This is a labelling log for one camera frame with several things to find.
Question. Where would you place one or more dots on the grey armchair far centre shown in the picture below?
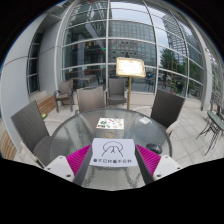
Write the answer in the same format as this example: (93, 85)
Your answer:
(116, 91)

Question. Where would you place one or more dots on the gold menu stand sign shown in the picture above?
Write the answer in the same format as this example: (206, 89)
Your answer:
(130, 67)

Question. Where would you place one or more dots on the glass side table right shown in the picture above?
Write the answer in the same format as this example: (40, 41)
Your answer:
(214, 125)

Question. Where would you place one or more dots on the grey armchair far left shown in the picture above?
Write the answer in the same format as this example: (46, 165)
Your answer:
(65, 93)

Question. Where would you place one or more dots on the grey wicker chair right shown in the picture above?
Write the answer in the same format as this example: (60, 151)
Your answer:
(166, 109)

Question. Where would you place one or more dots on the grey wicker chair left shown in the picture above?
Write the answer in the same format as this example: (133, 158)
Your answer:
(31, 133)

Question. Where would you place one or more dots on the white printed mouse pad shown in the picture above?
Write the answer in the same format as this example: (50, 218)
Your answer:
(113, 153)

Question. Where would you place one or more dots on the grey wicker chair back centre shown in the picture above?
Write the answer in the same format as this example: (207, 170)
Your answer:
(90, 98)

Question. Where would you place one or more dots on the grey armchair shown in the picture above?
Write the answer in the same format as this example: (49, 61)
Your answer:
(65, 93)
(116, 91)

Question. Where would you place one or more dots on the colourful menu card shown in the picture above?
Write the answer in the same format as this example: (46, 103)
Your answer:
(110, 123)

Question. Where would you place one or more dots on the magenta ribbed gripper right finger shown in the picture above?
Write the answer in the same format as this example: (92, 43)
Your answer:
(153, 166)

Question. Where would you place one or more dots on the round glass table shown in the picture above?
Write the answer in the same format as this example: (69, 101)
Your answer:
(114, 138)

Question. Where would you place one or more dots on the grey wicker chair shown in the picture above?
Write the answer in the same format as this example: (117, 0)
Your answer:
(166, 109)
(31, 133)
(90, 98)

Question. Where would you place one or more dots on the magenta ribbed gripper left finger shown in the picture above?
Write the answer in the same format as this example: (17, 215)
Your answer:
(73, 167)

